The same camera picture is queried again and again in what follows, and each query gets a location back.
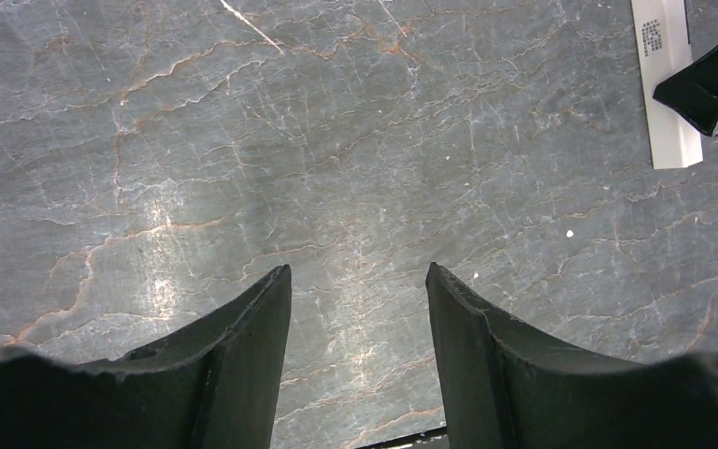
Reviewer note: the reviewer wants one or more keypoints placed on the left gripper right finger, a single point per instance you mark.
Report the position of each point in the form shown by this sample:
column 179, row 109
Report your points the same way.
column 507, row 384

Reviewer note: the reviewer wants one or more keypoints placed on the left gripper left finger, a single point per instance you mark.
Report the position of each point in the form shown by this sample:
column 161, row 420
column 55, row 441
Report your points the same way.
column 211, row 384

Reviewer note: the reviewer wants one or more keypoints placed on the white remote control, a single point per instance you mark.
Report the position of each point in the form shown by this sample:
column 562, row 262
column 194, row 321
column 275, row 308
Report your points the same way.
column 664, row 50

